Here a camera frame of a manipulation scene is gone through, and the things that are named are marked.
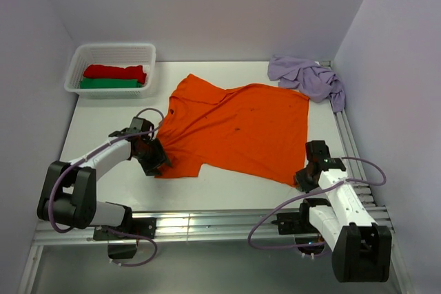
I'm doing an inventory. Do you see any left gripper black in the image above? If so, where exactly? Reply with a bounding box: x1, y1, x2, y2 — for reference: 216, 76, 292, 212
134, 138, 172, 176

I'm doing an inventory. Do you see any orange t shirt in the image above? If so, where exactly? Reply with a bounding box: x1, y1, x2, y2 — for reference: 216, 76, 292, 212
157, 74, 309, 186

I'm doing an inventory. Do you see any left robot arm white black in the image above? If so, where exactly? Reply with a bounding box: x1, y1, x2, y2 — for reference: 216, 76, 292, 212
37, 134, 172, 238

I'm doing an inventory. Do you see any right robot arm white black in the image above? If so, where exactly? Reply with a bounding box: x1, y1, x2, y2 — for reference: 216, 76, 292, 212
294, 158, 392, 283

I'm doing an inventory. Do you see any lilac t shirt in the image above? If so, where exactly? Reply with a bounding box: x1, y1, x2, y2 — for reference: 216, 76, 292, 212
267, 56, 346, 113

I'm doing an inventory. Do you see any white plastic basket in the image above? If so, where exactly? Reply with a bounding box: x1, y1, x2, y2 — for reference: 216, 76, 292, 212
64, 43, 156, 99

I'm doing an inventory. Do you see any green rolled t shirt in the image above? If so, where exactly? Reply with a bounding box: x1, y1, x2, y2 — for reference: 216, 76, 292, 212
80, 78, 143, 89

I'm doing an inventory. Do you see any red rolled t shirt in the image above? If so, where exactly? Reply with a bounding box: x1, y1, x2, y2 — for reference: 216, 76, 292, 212
83, 65, 147, 84

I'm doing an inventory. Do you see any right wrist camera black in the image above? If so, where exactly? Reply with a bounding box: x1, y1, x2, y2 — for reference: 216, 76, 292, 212
305, 140, 331, 171

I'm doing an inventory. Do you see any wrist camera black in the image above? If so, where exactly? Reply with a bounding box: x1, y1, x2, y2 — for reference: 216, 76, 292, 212
108, 117, 155, 140
305, 140, 331, 171

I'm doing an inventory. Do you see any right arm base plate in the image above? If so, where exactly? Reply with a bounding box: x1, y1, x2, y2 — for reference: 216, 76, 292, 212
272, 212, 310, 235

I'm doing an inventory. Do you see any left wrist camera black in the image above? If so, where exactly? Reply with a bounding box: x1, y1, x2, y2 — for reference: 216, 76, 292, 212
108, 117, 155, 140

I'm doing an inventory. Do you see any aluminium rail frame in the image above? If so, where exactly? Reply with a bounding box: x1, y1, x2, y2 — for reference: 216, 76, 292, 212
18, 61, 415, 293

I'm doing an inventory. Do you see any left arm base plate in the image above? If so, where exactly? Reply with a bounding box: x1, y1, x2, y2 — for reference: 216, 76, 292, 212
92, 218, 156, 241

